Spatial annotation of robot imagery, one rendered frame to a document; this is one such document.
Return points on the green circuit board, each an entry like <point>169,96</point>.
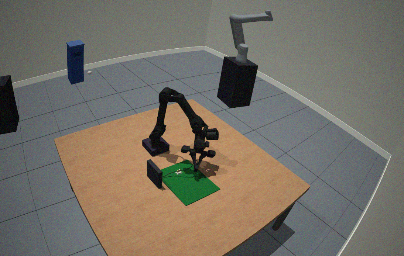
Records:
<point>187,185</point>

